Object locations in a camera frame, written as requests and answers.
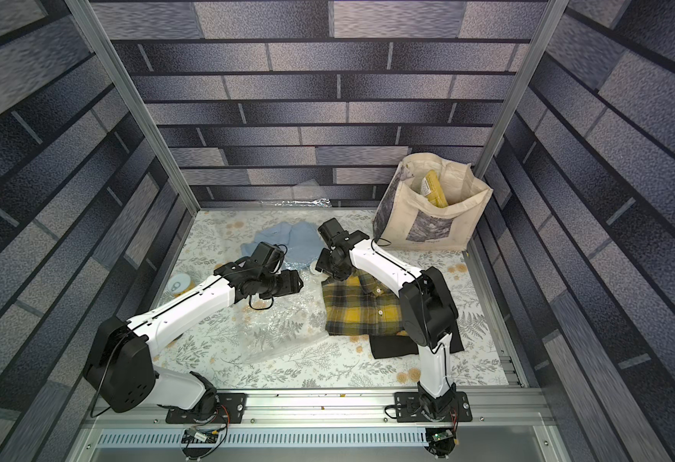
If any left small circuit board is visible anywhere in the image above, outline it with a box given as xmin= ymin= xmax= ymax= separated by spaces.
xmin=181 ymin=427 xmax=219 ymax=446

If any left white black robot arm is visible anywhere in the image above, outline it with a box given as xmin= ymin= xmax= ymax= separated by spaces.
xmin=83 ymin=243 xmax=304 ymax=422

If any beige canvas tote bag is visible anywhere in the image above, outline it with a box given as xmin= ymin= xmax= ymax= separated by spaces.
xmin=372 ymin=153 xmax=493 ymax=251

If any white vacuum bag valve cap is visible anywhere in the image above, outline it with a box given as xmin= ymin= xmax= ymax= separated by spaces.
xmin=310 ymin=261 xmax=322 ymax=275

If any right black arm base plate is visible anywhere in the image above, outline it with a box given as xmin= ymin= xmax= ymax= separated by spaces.
xmin=393 ymin=391 xmax=473 ymax=424

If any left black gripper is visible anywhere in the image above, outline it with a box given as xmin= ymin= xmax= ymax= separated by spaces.
xmin=261 ymin=268 xmax=309 ymax=298

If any white round tape roll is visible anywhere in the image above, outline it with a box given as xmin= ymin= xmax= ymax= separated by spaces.
xmin=166 ymin=273 xmax=194 ymax=298

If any small circuit board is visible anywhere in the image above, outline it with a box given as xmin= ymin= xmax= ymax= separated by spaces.
xmin=181 ymin=427 xmax=219 ymax=446
xmin=425 ymin=429 xmax=457 ymax=459

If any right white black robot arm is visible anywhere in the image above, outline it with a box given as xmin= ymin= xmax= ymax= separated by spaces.
xmin=316 ymin=219 xmax=464 ymax=422

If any yellow item in tote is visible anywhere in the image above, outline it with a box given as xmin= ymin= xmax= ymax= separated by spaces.
xmin=420 ymin=171 xmax=448 ymax=208

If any clear plastic vacuum bag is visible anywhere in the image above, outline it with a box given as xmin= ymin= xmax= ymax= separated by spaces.
xmin=221 ymin=178 xmax=350 ymax=365

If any light blue shirt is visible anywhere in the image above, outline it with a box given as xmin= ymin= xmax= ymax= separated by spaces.
xmin=241 ymin=221 xmax=324 ymax=270

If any yellow black plaid shirt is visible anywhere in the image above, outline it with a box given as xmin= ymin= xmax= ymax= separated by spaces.
xmin=321 ymin=269 xmax=403 ymax=336

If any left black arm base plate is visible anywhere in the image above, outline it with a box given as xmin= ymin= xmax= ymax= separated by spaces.
xmin=165 ymin=392 xmax=248 ymax=425

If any right small circuit board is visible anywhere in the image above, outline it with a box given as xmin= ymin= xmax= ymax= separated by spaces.
xmin=425 ymin=429 xmax=457 ymax=459

